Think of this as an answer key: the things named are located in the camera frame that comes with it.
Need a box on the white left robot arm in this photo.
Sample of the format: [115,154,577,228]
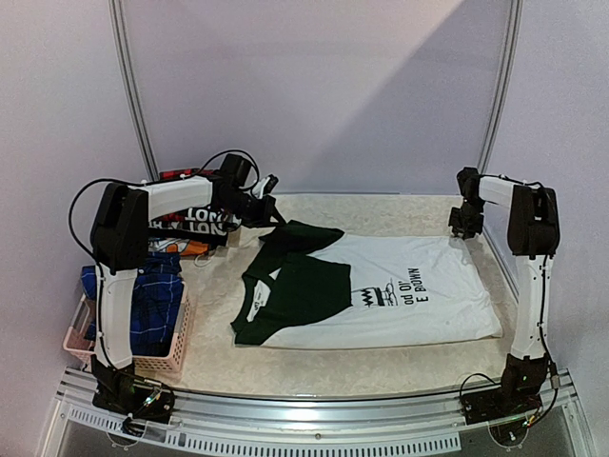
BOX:
[90,172,283,372]

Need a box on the orange white folded garment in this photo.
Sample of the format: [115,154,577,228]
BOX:
[148,238,210,257]

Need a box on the navy blue garment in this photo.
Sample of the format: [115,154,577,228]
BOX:
[80,251,185,358]

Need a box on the pink plastic laundry basket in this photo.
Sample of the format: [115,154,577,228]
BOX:
[63,285,191,375]

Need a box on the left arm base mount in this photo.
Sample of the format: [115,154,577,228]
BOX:
[90,355,175,436]

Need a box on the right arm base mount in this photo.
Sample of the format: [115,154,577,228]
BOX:
[458,372,559,448]

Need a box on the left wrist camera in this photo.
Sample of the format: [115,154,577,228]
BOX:
[220,149,279,199]

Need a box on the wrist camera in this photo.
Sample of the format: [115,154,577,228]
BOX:
[457,167,481,200]
[220,149,279,199]

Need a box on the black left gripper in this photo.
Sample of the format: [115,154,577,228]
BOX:
[221,190,285,229]

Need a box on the left aluminium frame post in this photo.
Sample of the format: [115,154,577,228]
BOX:
[108,0,159,180]

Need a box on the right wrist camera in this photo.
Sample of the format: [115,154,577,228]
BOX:
[457,167,481,200]

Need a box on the aluminium frame post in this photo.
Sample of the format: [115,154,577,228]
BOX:
[469,1,523,172]
[108,0,159,180]

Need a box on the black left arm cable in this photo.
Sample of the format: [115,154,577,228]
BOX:
[68,149,261,258]

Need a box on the red black plaid shirt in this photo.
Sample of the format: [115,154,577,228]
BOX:
[150,169,235,235]

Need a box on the black white checkered folded shirt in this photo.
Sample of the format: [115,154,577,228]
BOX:
[148,223,228,247]

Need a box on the aluminium front rail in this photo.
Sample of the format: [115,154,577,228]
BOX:
[40,369,597,456]

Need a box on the dark green garment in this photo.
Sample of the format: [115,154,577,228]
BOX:
[246,220,344,276]

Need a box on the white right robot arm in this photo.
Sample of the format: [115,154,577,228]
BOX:
[448,167,560,415]

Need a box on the right aluminium frame post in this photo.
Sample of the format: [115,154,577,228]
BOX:
[469,1,523,172]

